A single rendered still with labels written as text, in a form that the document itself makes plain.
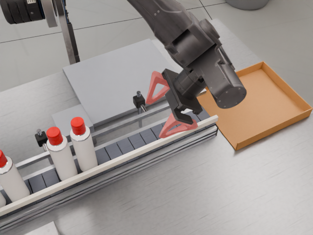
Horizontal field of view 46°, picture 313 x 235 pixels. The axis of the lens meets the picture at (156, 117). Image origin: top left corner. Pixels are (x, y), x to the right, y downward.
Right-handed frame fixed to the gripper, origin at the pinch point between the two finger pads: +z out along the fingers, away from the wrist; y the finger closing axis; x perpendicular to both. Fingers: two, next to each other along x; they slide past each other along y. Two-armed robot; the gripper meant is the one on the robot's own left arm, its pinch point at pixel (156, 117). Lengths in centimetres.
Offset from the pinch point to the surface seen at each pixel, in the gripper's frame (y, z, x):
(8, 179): -4.9, 35.2, -17.2
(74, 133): -10.3, 20.8, -6.3
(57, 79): -53, 40, 6
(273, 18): -157, 0, 190
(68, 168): -7.3, 31.0, -2.9
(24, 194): -5.4, 41.9, -9.9
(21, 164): -11.4, 37.7, -12.3
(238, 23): -160, 18, 168
